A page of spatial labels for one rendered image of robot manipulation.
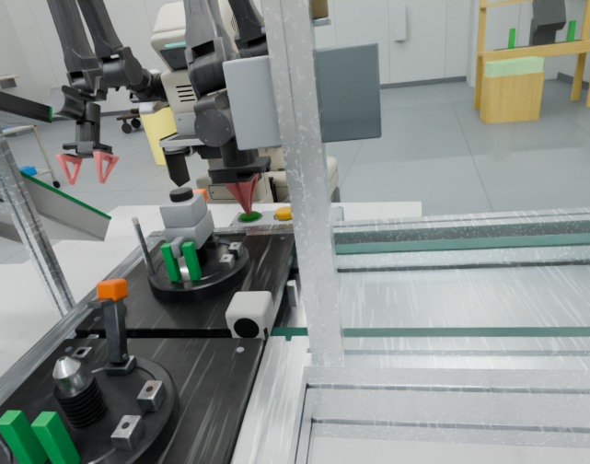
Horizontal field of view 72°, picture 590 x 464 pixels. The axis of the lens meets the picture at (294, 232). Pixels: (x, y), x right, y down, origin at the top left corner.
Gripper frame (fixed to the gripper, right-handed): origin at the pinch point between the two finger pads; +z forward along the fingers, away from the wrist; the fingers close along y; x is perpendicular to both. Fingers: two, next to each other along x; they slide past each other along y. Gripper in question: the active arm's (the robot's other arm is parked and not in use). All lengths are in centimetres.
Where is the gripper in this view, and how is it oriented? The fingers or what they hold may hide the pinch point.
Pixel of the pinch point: (248, 210)
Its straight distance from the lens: 76.4
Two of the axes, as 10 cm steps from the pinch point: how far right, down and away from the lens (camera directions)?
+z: 1.2, 9.0, 4.2
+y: 9.8, -0.5, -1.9
